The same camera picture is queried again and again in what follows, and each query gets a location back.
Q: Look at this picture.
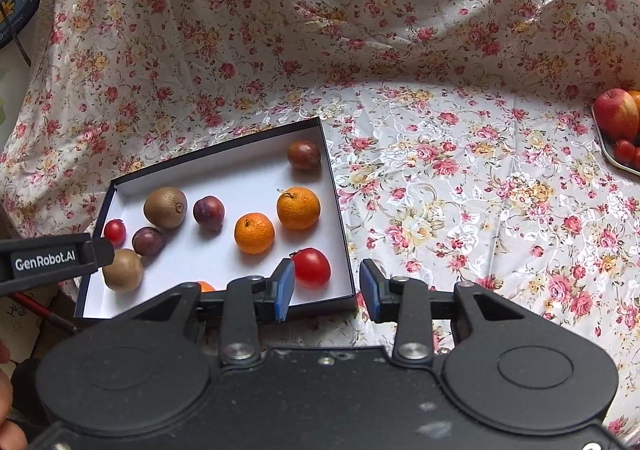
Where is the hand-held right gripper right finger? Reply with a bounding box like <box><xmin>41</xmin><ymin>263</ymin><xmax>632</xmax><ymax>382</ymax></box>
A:
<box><xmin>360</xmin><ymin>259</ymin><xmax>533</xmax><ymax>364</ymax></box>

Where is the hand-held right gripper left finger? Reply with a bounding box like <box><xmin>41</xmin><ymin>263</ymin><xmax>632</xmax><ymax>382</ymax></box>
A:
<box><xmin>119</xmin><ymin>258</ymin><xmax>296</xmax><ymax>366</ymax></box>

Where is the small red tomato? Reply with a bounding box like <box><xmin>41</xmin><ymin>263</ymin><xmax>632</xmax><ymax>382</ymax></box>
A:
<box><xmin>103</xmin><ymin>219</ymin><xmax>127</xmax><ymax>248</ymax></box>

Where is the brown kiwi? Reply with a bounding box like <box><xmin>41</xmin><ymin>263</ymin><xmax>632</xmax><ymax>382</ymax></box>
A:
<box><xmin>143</xmin><ymin>186</ymin><xmax>188</xmax><ymax>230</ymax></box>
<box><xmin>102</xmin><ymin>248</ymin><xmax>144</xmax><ymax>293</ymax></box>

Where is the dark red plum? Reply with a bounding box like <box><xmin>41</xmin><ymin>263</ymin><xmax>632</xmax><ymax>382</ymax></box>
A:
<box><xmin>287</xmin><ymin>140</ymin><xmax>322</xmax><ymax>172</ymax></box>
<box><xmin>132</xmin><ymin>226</ymin><xmax>167</xmax><ymax>257</ymax></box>
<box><xmin>193</xmin><ymin>196</ymin><xmax>226</xmax><ymax>232</ymax></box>

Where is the dark box with white inside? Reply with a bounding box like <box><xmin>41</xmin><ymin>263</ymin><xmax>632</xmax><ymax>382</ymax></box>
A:
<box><xmin>74</xmin><ymin>117</ymin><xmax>357</xmax><ymax>326</ymax></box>

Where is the person's left hand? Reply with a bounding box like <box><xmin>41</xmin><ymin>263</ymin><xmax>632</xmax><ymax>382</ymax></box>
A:
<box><xmin>0</xmin><ymin>341</ymin><xmax>28</xmax><ymax>450</ymax></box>

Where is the floral printed cloth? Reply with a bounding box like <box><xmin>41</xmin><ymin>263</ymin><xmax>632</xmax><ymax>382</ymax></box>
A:
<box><xmin>0</xmin><ymin>0</ymin><xmax>640</xmax><ymax>438</ymax></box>

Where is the pale green tray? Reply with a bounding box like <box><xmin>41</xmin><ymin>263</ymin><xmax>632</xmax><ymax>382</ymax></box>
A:
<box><xmin>592</xmin><ymin>102</ymin><xmax>640</xmax><ymax>177</ymax></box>

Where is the red cherry tomato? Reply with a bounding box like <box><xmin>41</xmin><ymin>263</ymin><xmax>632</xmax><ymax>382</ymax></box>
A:
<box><xmin>614</xmin><ymin>139</ymin><xmax>636</xmax><ymax>166</ymax></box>

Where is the red apple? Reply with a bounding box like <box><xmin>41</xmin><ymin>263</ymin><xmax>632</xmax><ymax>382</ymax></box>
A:
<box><xmin>593</xmin><ymin>88</ymin><xmax>640</xmax><ymax>141</ymax></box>

